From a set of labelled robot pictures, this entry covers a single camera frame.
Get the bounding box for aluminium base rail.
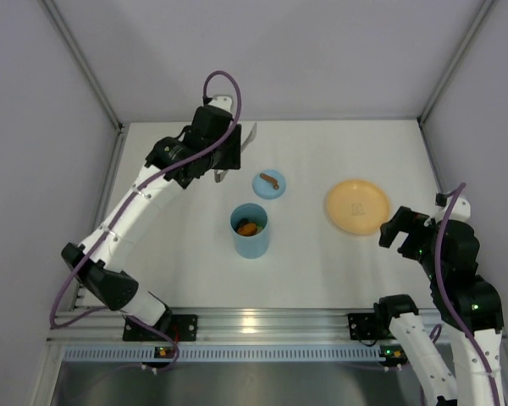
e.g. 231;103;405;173
46;307;454;346

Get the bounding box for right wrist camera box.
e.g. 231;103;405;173
433;193;472;223

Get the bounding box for metal serving tongs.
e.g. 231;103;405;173
214;123;257;184

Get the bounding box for aluminium frame corner post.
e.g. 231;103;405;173
38;0;124;133

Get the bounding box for right aluminium frame post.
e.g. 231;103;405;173
417;0;499;129

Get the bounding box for slotted grey cable duct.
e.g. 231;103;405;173
62;344;384;363

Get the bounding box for light blue cylindrical container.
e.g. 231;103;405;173
229;203;270;259

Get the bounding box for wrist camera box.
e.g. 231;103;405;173
433;193;472;223
203;95;235;113

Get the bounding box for orange yellow fried piece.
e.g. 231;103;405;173
237;222;258;237

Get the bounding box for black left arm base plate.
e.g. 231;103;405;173
122;314;198;343

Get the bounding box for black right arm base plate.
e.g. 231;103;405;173
347;312;393;343

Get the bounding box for beige round plate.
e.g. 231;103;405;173
326;179;391;235

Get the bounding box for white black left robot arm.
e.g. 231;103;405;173
61;99;241;332

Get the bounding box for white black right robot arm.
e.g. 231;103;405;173
373;206;504;405

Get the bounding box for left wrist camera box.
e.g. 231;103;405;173
203;95;235;113

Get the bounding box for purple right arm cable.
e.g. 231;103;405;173
432;182;503;406

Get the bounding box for light blue round lid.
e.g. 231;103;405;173
251;169;286;200

